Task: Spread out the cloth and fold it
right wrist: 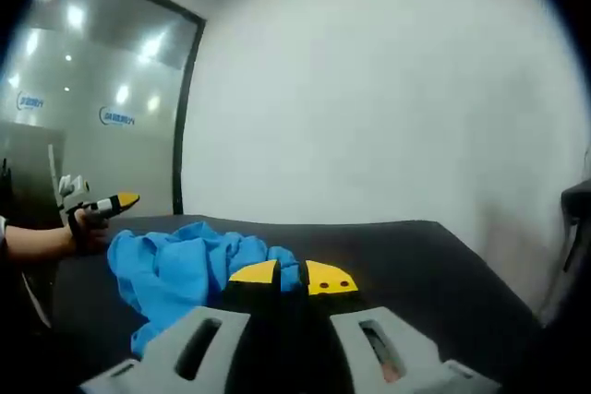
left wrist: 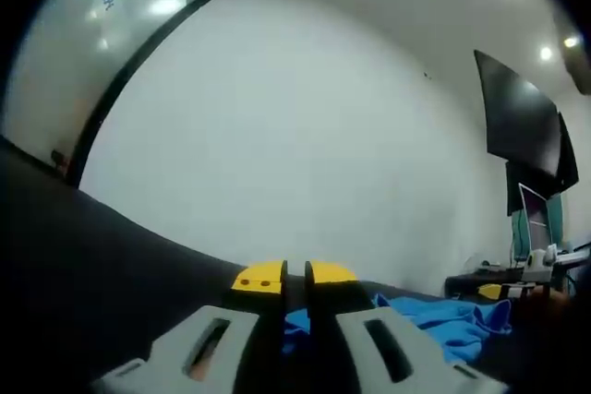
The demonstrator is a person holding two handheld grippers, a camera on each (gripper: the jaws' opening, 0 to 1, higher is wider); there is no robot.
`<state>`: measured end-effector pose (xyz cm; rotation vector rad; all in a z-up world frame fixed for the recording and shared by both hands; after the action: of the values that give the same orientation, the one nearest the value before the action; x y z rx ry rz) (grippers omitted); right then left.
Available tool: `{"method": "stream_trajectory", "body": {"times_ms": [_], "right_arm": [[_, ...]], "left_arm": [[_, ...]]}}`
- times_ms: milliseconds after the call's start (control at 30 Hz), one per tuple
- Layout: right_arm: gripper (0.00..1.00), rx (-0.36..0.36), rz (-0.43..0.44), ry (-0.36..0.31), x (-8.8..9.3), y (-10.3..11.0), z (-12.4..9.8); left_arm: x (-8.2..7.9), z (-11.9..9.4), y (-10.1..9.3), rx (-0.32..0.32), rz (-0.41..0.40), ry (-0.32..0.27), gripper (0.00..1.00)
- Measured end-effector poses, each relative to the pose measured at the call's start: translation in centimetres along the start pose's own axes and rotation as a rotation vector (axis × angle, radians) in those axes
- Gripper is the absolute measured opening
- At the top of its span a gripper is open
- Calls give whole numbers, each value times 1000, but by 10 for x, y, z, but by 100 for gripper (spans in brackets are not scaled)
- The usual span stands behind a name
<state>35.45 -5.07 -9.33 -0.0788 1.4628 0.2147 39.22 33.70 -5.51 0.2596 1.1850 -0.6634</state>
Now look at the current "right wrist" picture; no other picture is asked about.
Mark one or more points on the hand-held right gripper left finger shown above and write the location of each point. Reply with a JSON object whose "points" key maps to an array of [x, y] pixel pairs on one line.
{"points": [[217, 343]]}

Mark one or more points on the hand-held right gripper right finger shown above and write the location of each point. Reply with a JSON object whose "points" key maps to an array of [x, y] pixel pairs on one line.
{"points": [[392, 343]]}

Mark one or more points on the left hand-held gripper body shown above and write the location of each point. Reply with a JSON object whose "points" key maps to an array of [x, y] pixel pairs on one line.
{"points": [[73, 188]]}

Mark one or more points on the blue cloth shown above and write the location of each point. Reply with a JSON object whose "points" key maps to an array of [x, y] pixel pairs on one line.
{"points": [[180, 269]]}

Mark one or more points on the person's left hand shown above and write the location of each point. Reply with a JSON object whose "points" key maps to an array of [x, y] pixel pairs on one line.
{"points": [[88, 230]]}

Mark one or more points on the black framed glass partition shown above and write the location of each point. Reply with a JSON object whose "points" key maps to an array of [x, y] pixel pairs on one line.
{"points": [[99, 103]]}

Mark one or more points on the dark chair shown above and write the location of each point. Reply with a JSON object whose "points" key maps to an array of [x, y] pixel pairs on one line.
{"points": [[575, 228]]}

